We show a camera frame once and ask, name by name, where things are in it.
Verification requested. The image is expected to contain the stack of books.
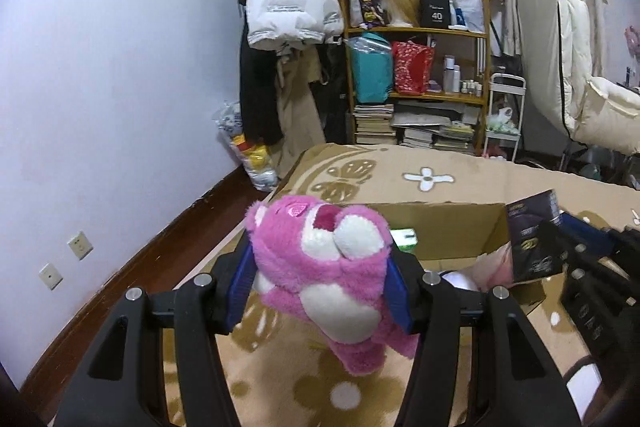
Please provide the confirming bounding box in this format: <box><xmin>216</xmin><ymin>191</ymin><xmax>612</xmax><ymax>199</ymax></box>
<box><xmin>354</xmin><ymin>103</ymin><xmax>396</xmax><ymax>145</ymax></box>

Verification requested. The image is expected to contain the pink bear plush toy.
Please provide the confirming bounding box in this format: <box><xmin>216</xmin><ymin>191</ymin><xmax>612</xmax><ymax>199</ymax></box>
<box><xmin>243</xmin><ymin>194</ymin><xmax>421</xmax><ymax>375</ymax></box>

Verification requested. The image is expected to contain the white single-hole wall socket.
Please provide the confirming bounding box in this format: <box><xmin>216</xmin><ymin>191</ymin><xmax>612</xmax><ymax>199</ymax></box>
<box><xmin>39</xmin><ymin>262</ymin><xmax>64</xmax><ymax>291</ymax></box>

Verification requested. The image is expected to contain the black hanging coat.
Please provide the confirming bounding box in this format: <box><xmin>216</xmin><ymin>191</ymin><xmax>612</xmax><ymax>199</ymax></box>
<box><xmin>239</xmin><ymin>32</ymin><xmax>284</xmax><ymax>146</ymax></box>

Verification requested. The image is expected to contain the green white plastic bag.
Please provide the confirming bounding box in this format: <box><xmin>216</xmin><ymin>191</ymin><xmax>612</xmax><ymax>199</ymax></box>
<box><xmin>486</xmin><ymin>107</ymin><xmax>516</xmax><ymax>136</ymax></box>

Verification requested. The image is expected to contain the pale pink packet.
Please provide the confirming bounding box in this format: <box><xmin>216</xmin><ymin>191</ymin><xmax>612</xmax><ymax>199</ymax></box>
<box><xmin>472</xmin><ymin>243</ymin><xmax>515</xmax><ymax>289</ymax></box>

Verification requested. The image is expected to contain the plastic bag of toys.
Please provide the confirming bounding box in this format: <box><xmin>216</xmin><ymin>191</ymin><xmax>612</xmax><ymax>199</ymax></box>
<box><xmin>212</xmin><ymin>102</ymin><xmax>280</xmax><ymax>192</ymax></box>

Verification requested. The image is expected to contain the brown cardboard box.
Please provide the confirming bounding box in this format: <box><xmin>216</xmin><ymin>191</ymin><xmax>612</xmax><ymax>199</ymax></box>
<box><xmin>367</xmin><ymin>202</ymin><xmax>548</xmax><ymax>308</ymax></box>

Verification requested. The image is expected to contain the wooden shelf unit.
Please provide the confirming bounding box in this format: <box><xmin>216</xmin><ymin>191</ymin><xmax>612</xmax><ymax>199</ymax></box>
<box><xmin>337</xmin><ymin>0</ymin><xmax>493</xmax><ymax>158</ymax></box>

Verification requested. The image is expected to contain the white power wall socket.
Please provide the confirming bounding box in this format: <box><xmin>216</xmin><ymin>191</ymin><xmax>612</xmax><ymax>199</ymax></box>
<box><xmin>67</xmin><ymin>231</ymin><xmax>94</xmax><ymax>261</ymax></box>

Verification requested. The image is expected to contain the beige hanging garment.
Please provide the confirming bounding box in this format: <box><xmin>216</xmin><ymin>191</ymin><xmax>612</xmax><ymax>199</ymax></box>
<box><xmin>274</xmin><ymin>49</ymin><xmax>326</xmax><ymax>178</ymax></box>

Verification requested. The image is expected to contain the white object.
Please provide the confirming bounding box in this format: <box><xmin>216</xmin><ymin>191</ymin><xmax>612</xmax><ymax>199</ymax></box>
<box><xmin>565</xmin><ymin>357</ymin><xmax>603</xmax><ymax>414</ymax></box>

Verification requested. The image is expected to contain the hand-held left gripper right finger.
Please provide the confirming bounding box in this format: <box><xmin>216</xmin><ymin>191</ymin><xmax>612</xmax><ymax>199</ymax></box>
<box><xmin>382</xmin><ymin>249</ymin><xmax>583</xmax><ymax>427</ymax></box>

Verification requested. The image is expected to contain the red patterned bag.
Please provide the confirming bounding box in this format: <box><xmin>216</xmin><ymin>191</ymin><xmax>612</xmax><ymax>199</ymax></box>
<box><xmin>391</xmin><ymin>41</ymin><xmax>436</xmax><ymax>95</ymax></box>

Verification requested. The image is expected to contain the cream folded mattress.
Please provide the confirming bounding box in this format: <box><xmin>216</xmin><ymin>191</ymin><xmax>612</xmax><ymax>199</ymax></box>
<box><xmin>512</xmin><ymin>0</ymin><xmax>640</xmax><ymax>158</ymax></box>

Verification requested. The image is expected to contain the pile of magazines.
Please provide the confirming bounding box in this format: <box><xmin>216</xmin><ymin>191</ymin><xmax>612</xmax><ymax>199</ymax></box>
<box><xmin>391</xmin><ymin>101</ymin><xmax>481</xmax><ymax>155</ymax></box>

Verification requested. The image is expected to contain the clear plastic bag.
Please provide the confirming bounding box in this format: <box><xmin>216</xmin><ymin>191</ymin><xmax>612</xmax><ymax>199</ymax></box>
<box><xmin>346</xmin><ymin>32</ymin><xmax>394</xmax><ymax>58</ymax></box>

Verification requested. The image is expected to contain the black hanging garment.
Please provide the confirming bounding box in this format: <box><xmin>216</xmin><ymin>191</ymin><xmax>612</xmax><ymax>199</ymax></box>
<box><xmin>312</xmin><ymin>42</ymin><xmax>354</xmax><ymax>146</ymax></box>

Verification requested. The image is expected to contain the white trolley cart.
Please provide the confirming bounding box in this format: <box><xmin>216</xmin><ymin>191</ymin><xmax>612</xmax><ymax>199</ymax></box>
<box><xmin>482</xmin><ymin>74</ymin><xmax>527</xmax><ymax>162</ymax></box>

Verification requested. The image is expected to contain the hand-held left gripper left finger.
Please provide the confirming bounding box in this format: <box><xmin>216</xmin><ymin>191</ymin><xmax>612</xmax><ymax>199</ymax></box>
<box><xmin>52</xmin><ymin>234</ymin><xmax>258</xmax><ymax>427</ymax></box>

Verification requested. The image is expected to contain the black box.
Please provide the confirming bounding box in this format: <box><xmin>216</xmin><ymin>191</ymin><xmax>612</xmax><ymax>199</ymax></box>
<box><xmin>419</xmin><ymin>0</ymin><xmax>453</xmax><ymax>29</ymax></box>

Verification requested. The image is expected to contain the dark purple packet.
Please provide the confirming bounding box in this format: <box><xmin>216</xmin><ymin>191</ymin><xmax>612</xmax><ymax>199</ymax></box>
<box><xmin>505</xmin><ymin>189</ymin><xmax>568</xmax><ymax>284</ymax></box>

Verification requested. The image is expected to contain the teal bag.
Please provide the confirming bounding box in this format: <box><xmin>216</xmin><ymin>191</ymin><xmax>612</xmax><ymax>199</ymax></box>
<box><xmin>350</xmin><ymin>49</ymin><xmax>394</xmax><ymax>104</ymax></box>

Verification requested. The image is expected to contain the green packet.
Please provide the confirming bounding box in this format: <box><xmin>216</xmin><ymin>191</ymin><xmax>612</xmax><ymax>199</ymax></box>
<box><xmin>390</xmin><ymin>228</ymin><xmax>420</xmax><ymax>254</ymax></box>

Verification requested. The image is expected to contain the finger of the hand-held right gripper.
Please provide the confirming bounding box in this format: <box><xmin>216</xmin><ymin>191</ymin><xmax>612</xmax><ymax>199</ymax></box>
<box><xmin>559</xmin><ymin>212</ymin><xmax>640</xmax><ymax>258</ymax></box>
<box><xmin>537</xmin><ymin>218</ymin><xmax>626</xmax><ymax>289</ymax></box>

